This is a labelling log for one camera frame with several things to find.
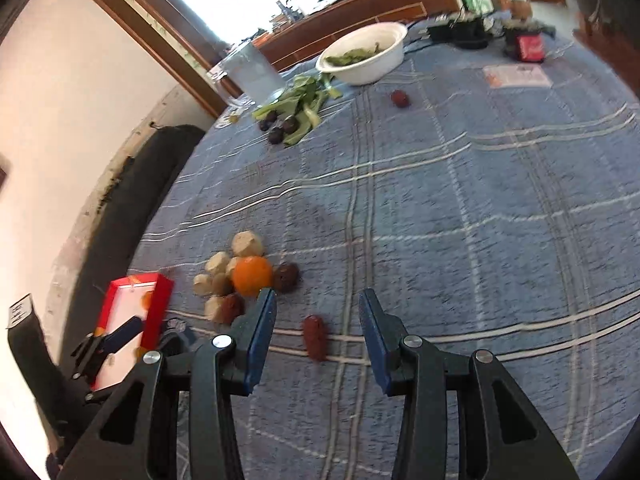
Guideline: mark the red and black device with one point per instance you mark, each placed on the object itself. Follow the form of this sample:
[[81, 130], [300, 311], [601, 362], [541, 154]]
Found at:
[[529, 49]]

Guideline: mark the black chair back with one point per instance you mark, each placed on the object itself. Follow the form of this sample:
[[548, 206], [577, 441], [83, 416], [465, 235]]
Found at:
[[140, 185]]

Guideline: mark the black electronic devices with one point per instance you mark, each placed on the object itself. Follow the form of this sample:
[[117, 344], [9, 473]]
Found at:
[[465, 32]]

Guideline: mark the reddish brown round fruit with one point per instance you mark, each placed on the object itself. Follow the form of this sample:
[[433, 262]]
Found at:
[[233, 306]]

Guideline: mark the white bowl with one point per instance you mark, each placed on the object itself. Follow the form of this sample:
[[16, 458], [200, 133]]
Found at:
[[370, 67]]

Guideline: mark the chopped greens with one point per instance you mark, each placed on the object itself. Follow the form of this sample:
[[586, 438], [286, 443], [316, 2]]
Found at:
[[350, 56]]

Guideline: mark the long red date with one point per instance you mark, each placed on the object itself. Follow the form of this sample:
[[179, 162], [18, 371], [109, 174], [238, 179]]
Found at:
[[315, 337]]

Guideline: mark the wooden door frame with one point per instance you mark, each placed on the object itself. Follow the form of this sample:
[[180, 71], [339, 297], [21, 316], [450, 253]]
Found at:
[[150, 35]]

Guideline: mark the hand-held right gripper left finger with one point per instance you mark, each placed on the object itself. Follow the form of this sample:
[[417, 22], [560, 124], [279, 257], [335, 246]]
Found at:
[[260, 340]]

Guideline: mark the round red date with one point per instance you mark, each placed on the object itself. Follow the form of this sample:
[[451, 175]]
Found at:
[[400, 98]]

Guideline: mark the dark brown round fruit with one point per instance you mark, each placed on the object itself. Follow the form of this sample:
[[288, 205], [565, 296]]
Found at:
[[286, 277]]

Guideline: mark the green vegetable leaves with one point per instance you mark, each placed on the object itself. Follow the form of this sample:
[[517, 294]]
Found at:
[[300, 97]]

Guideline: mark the blue plaid tablecloth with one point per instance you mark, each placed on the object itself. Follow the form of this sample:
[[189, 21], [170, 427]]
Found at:
[[450, 210]]

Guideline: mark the dark wall frame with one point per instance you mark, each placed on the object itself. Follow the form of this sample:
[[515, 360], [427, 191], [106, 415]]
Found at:
[[2, 176]]

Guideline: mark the red and white box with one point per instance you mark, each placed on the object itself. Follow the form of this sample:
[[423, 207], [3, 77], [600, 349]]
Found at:
[[160, 305]]

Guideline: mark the white and red paper card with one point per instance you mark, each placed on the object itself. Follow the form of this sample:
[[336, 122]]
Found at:
[[517, 76]]

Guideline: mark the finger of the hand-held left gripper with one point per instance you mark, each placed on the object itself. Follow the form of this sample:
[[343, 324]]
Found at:
[[176, 342], [122, 332]]

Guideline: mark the brown unpeeled water chestnut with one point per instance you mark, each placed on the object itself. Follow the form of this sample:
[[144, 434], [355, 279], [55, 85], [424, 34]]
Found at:
[[222, 285]]

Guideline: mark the orange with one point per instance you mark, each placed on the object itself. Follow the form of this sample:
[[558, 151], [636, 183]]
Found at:
[[252, 276]]

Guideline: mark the clear glass dish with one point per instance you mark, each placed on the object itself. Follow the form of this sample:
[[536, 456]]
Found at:
[[240, 102]]

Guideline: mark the wooden cabinet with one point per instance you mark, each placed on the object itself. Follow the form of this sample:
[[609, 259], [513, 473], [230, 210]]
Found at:
[[350, 15]]

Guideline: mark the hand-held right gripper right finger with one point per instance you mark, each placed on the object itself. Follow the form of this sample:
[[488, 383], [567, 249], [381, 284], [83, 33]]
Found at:
[[372, 340]]

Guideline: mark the dark purple plum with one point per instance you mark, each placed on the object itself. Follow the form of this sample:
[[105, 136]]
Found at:
[[270, 116], [275, 136], [264, 125], [290, 124]]

